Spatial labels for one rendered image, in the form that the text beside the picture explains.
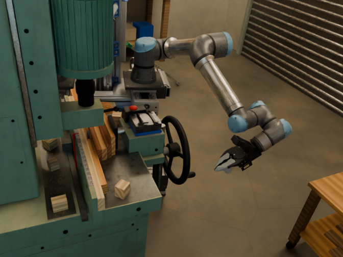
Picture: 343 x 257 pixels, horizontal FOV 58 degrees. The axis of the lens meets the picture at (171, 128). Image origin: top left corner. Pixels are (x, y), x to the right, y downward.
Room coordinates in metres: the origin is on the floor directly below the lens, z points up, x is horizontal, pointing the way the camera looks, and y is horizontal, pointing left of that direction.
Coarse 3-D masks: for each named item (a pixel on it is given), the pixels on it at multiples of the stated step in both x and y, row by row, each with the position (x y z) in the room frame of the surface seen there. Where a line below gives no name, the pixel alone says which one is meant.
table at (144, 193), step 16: (112, 160) 0.81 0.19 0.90; (128, 160) 0.82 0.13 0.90; (144, 160) 0.87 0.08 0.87; (160, 160) 0.90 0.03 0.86; (112, 176) 0.74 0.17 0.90; (128, 176) 0.74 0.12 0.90; (144, 176) 0.75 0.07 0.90; (112, 192) 0.67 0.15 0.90; (144, 192) 0.68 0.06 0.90; (112, 208) 0.61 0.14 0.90; (128, 208) 0.63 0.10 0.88; (144, 208) 0.65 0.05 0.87; (160, 208) 0.68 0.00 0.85; (96, 224) 0.59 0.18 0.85
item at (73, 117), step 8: (64, 104) 0.86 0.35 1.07; (72, 104) 0.87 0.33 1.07; (96, 104) 0.89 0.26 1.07; (64, 112) 0.82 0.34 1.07; (72, 112) 0.83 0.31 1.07; (80, 112) 0.84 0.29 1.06; (88, 112) 0.85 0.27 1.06; (96, 112) 0.86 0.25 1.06; (64, 120) 0.81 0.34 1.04; (72, 120) 0.83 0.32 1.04; (80, 120) 0.84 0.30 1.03; (88, 120) 0.85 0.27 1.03; (96, 120) 0.86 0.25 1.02; (64, 128) 0.81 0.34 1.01; (72, 128) 0.82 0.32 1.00
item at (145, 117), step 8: (128, 112) 0.97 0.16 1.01; (136, 112) 0.98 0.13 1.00; (144, 112) 0.99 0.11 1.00; (152, 112) 1.00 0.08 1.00; (128, 120) 0.96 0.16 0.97; (136, 120) 0.93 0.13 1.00; (144, 120) 0.93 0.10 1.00; (152, 120) 0.94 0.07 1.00; (136, 128) 0.89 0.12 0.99; (144, 128) 0.90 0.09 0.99; (152, 128) 0.91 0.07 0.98; (160, 128) 0.93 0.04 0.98
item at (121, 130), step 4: (108, 116) 0.94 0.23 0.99; (108, 120) 0.94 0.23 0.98; (112, 120) 0.92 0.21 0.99; (112, 124) 0.89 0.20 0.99; (112, 128) 0.88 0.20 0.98; (116, 128) 0.87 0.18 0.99; (120, 128) 0.92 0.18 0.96; (124, 128) 0.92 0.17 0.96; (128, 128) 0.93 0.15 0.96; (116, 132) 0.87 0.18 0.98; (120, 132) 0.91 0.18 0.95; (124, 132) 0.92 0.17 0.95; (116, 136) 0.87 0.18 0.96; (116, 140) 0.87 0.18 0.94; (116, 144) 0.87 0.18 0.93; (116, 148) 0.87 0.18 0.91
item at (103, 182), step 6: (72, 90) 1.20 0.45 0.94; (84, 132) 0.90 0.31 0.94; (90, 144) 0.84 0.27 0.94; (90, 150) 0.80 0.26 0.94; (96, 156) 0.78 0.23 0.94; (96, 162) 0.75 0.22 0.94; (96, 168) 0.72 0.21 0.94; (102, 174) 0.70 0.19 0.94; (102, 180) 0.67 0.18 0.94; (102, 186) 0.65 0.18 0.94
